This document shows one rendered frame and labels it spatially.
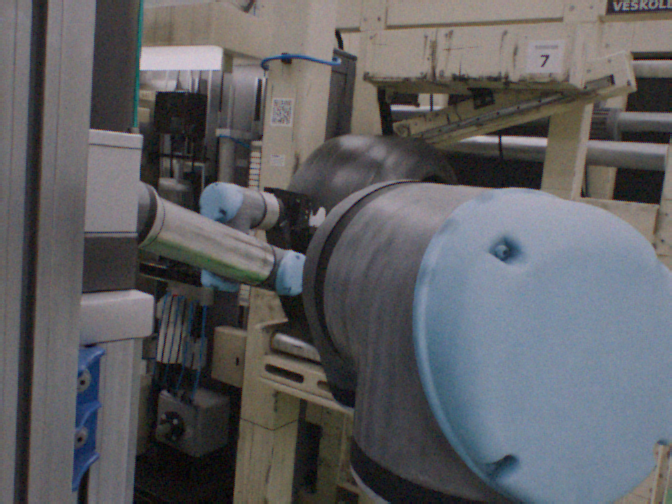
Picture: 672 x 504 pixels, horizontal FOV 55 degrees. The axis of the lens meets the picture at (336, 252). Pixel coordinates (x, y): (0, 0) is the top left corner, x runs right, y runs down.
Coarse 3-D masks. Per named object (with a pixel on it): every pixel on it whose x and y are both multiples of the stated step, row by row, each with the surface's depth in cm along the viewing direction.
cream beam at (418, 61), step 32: (384, 32) 186; (416, 32) 180; (448, 32) 175; (480, 32) 170; (512, 32) 166; (544, 32) 161; (576, 32) 157; (384, 64) 186; (416, 64) 181; (448, 64) 176; (480, 64) 171; (512, 64) 166; (576, 64) 161
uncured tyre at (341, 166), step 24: (336, 144) 159; (360, 144) 156; (384, 144) 153; (408, 144) 155; (312, 168) 154; (336, 168) 151; (360, 168) 148; (384, 168) 147; (408, 168) 149; (432, 168) 159; (312, 192) 150; (336, 192) 146; (288, 312) 159; (312, 336) 162
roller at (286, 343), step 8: (280, 336) 171; (288, 336) 170; (272, 344) 172; (280, 344) 170; (288, 344) 168; (296, 344) 167; (304, 344) 166; (312, 344) 165; (288, 352) 169; (296, 352) 167; (304, 352) 165; (312, 352) 164; (320, 360) 163
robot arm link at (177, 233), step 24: (144, 192) 83; (144, 216) 82; (168, 216) 87; (192, 216) 92; (144, 240) 84; (168, 240) 88; (192, 240) 91; (216, 240) 95; (240, 240) 99; (192, 264) 95; (216, 264) 97; (240, 264) 100; (264, 264) 104; (288, 264) 106; (264, 288) 109; (288, 288) 108
